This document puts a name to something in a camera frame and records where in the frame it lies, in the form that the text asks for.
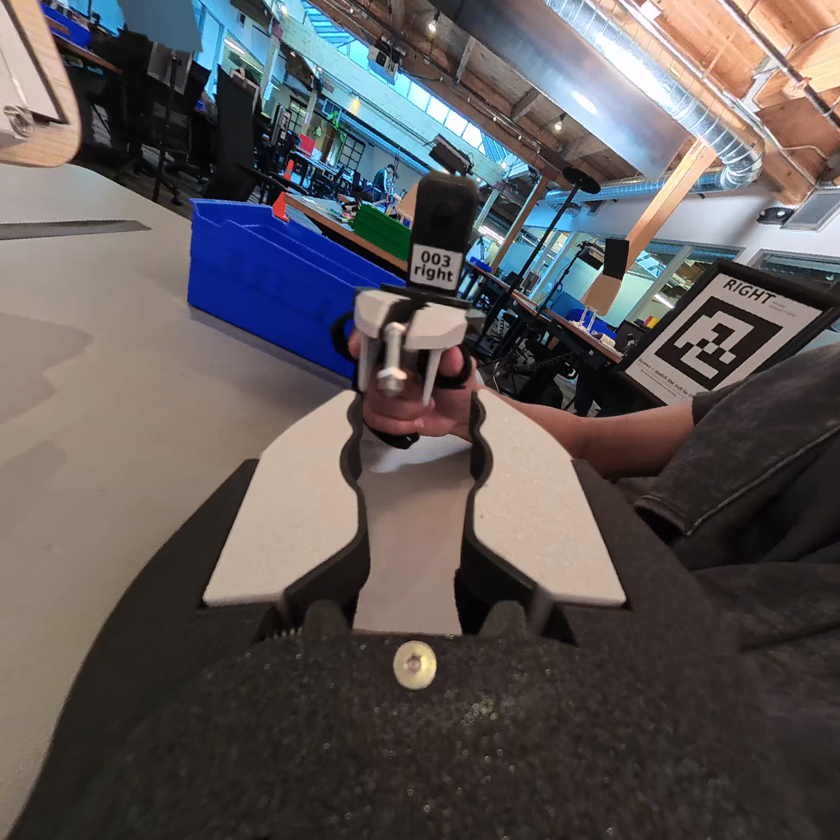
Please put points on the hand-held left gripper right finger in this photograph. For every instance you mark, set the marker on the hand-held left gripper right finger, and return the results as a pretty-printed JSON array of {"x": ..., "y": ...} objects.
[{"x": 538, "y": 512}]

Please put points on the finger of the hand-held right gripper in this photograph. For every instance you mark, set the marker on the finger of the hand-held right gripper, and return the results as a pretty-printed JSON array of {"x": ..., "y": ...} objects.
[
  {"x": 377, "y": 312},
  {"x": 436, "y": 328}
]

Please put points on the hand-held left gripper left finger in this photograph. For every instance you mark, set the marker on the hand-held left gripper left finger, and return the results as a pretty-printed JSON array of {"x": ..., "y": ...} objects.
[{"x": 289, "y": 512}]

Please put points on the steel hex bolt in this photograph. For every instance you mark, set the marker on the steel hex bolt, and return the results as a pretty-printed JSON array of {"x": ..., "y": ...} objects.
[{"x": 392, "y": 354}]

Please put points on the steel hex nut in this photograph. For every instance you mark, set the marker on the steel hex nut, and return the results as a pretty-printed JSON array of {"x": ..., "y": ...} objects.
[{"x": 392, "y": 382}]

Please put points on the blue plastic bin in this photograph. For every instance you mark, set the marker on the blue plastic bin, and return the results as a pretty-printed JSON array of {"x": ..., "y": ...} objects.
[{"x": 262, "y": 282}]

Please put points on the person's right forearm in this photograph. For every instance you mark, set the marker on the person's right forearm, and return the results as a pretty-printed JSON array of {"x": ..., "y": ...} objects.
[{"x": 590, "y": 433}]

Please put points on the grey desk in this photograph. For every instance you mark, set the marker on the grey desk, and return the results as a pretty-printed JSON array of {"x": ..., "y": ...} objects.
[{"x": 131, "y": 394}]

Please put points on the person's right hand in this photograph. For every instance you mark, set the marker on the person's right hand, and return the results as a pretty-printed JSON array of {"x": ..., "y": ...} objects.
[{"x": 426, "y": 420}]

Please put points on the hanging black monitor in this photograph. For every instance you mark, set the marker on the hanging black monitor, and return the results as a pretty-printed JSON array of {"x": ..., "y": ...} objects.
[{"x": 450, "y": 154}]

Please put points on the green plastic bin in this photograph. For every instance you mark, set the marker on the green plastic bin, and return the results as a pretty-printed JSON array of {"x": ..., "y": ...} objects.
[{"x": 384, "y": 229}]

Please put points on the wooden background table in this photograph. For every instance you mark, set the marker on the wooden background table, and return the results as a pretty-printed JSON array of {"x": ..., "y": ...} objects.
[{"x": 341, "y": 223}]

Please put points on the black light stand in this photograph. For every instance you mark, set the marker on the black light stand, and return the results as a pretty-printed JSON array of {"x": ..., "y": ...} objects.
[{"x": 558, "y": 249}]

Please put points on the ceiling projector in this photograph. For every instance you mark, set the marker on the ceiling projector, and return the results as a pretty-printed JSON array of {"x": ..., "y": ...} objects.
[{"x": 386, "y": 59}]

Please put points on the black framed marker sign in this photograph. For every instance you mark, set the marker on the black framed marker sign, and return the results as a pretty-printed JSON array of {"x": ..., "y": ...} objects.
[{"x": 728, "y": 334}]

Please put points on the wooden document stand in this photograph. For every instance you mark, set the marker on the wooden document stand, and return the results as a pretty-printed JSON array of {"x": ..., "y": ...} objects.
[{"x": 52, "y": 118}]

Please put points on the printed instruction sheet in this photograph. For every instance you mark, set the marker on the printed instruction sheet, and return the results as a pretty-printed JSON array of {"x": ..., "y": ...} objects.
[{"x": 13, "y": 59}]

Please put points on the corrugated silver duct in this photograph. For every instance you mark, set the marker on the corrugated silver duct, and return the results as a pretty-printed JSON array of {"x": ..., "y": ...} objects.
[{"x": 689, "y": 111}]

